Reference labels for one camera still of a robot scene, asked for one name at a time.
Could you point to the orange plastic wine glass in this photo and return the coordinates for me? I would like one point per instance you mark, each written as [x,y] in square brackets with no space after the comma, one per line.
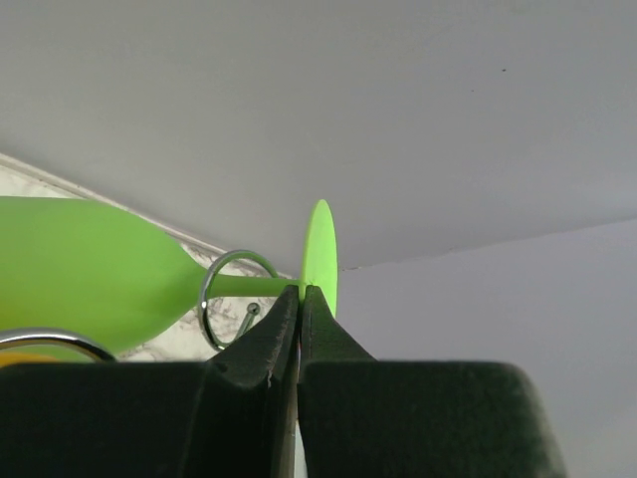
[8,358]

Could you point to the green plastic wine glass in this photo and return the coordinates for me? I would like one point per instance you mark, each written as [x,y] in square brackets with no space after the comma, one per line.
[105,273]

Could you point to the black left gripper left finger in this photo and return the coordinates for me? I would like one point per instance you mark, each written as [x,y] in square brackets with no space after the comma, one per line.
[229,416]

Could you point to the chrome wine glass rack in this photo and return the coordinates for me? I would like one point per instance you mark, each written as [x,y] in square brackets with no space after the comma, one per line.
[215,284]

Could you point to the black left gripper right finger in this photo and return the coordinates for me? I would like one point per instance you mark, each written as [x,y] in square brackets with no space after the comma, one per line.
[365,417]

